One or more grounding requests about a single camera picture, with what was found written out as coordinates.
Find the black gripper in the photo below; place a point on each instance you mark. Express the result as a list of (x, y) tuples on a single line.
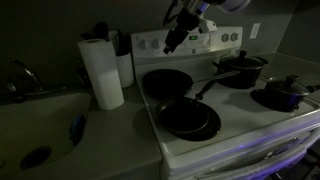
[(182, 26)]

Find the round grey stove knob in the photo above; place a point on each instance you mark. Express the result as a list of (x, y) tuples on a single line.
[(225, 37), (234, 36), (143, 44), (155, 43)]

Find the green stove clock display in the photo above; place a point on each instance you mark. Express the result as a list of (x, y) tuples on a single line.
[(193, 37)]

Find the white electric stove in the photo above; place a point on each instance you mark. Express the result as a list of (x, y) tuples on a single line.
[(240, 110)]

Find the black kitchen utensil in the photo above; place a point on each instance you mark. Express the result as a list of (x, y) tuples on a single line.
[(122, 42)]

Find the white utensil holder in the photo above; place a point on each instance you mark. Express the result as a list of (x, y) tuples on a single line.
[(125, 70)]

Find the black spatula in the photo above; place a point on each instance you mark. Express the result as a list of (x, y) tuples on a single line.
[(100, 30)]

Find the white paper towel roll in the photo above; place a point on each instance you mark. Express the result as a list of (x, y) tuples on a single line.
[(101, 75)]

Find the large black pot lid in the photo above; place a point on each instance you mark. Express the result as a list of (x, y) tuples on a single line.
[(242, 60)]

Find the large black pot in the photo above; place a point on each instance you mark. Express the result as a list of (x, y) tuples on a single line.
[(241, 75)]

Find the blue sponge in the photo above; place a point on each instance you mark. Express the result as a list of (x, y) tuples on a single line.
[(77, 129)]

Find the small black saucepan lid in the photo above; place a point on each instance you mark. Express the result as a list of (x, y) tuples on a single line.
[(287, 86)]

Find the small black saucepan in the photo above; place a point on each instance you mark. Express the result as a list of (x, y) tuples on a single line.
[(283, 98)]

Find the chrome sink faucet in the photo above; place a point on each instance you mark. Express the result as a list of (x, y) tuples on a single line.
[(30, 75)]

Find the white kitchen sink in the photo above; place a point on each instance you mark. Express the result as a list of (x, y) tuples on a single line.
[(36, 130)]

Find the dark sink sprayer knob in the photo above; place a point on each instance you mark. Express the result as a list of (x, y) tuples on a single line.
[(16, 95)]

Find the white wall outlet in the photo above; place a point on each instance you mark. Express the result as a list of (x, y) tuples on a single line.
[(255, 30)]

